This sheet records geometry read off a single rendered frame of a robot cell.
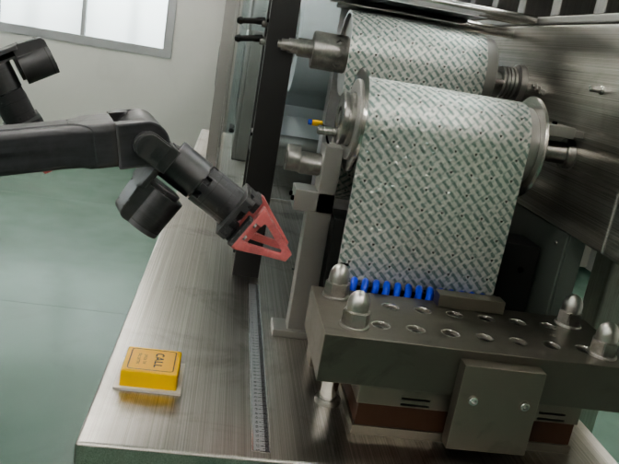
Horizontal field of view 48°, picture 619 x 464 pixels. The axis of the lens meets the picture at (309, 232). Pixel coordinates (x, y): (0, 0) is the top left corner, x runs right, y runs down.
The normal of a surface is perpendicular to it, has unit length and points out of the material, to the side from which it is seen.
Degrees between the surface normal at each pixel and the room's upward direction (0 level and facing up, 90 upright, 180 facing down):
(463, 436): 90
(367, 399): 90
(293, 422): 0
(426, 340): 0
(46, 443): 0
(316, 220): 90
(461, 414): 90
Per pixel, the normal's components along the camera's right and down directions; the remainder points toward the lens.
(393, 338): 0.16, -0.95
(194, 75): 0.10, 0.27
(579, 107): -0.98, -0.13
